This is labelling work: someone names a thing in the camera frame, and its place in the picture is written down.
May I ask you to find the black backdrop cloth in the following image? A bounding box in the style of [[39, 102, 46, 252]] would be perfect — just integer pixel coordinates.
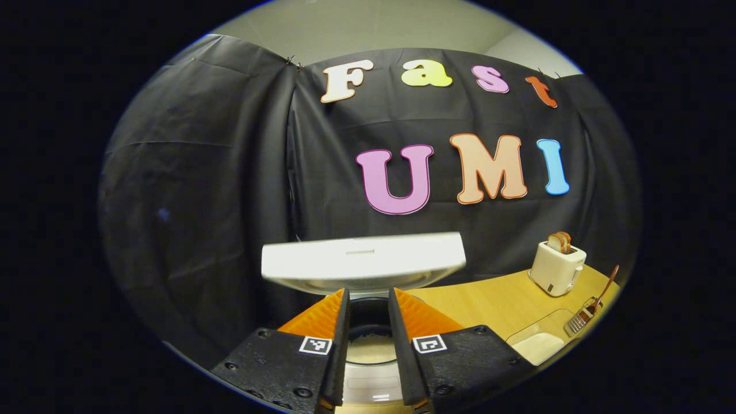
[[99, 33, 642, 369]]

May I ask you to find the white rice cooker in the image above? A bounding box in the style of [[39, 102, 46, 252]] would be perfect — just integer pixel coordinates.
[[262, 232, 466, 406]]

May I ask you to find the clear chopstick holder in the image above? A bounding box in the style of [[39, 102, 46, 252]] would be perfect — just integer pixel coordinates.
[[563, 296, 604, 337]]

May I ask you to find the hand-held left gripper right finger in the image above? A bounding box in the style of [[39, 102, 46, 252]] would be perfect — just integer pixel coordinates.
[[388, 287, 535, 414]]

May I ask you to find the clear plastic tray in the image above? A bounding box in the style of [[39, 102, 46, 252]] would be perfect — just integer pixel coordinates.
[[506, 309, 578, 367]]

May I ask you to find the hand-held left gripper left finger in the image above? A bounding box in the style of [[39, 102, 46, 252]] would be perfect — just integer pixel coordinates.
[[210, 287, 351, 414]]

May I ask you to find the white toaster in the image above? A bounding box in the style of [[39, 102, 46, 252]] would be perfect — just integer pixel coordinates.
[[528, 240, 587, 297]]

